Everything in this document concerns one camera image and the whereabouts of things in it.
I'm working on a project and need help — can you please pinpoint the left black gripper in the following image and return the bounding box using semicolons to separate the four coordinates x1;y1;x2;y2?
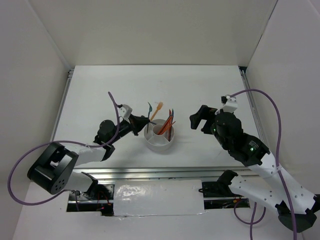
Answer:
109;113;150;144

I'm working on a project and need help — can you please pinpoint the dark blue plastic knife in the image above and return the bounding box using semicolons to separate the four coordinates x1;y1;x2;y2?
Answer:
168;108;174;142

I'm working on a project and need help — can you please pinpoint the orange-yellow plastic fork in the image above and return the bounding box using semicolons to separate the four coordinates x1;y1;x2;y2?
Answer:
150;101;163;121

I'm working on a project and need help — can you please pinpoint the teal plastic fork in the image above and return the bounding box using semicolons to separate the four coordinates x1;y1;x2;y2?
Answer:
146;102;153;133

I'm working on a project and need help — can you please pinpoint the orange plastic knife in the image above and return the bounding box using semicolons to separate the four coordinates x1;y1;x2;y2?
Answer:
166;109;174;141

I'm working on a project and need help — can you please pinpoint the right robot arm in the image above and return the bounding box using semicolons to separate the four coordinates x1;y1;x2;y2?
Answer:
189;105;320;233

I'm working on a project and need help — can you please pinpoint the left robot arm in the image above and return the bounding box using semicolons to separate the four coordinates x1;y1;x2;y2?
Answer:
27;114;150;194

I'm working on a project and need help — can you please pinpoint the white divided round container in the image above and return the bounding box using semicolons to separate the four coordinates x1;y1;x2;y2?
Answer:
143;119;175;152

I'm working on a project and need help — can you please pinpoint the white foam board cover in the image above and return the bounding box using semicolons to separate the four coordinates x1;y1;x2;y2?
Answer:
113;179;205;217

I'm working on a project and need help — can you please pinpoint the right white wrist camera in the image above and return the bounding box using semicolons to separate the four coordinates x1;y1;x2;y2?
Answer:
214;95;238;115

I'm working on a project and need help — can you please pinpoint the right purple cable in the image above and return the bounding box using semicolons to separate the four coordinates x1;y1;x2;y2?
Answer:
228;88;300;240

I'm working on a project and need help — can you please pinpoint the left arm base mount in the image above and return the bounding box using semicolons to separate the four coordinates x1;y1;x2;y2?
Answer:
66;176;115;217

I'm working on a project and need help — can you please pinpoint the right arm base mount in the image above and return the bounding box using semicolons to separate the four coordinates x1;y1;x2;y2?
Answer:
198;170;250;210

